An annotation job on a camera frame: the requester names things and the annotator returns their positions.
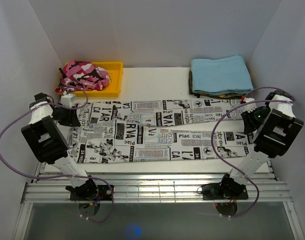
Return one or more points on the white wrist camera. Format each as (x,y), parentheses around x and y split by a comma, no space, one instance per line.
(249,104)
(67,100)

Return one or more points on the olive camouflage folded trousers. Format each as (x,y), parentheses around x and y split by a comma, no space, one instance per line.
(229,96)

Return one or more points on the light blue folded trousers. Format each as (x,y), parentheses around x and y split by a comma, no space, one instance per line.
(221,76)

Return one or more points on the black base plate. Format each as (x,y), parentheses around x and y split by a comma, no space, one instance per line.
(213,191)
(99,193)

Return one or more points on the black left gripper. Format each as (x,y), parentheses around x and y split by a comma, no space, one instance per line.
(72,120)

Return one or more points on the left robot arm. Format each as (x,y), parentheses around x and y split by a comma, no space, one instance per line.
(49,145)

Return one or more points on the newspaper print trousers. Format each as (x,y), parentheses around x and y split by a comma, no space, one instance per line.
(146,131)

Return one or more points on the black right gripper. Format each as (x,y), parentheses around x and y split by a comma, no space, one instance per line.
(250,126)

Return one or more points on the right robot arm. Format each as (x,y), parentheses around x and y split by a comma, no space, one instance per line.
(275,127)

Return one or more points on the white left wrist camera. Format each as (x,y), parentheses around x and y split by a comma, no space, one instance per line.
(67,100)

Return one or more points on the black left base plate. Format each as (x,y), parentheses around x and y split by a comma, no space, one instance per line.
(99,193)

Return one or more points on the aluminium rail frame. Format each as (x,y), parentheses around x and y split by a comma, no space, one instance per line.
(156,188)

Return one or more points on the yellow plastic tray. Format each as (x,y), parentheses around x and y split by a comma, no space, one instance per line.
(115,70)

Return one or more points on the pink camouflage trousers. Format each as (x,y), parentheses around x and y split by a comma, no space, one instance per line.
(83,75)

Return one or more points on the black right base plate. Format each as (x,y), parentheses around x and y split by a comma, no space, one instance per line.
(213,191)

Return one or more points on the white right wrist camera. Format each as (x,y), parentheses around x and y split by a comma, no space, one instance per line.
(249,104)

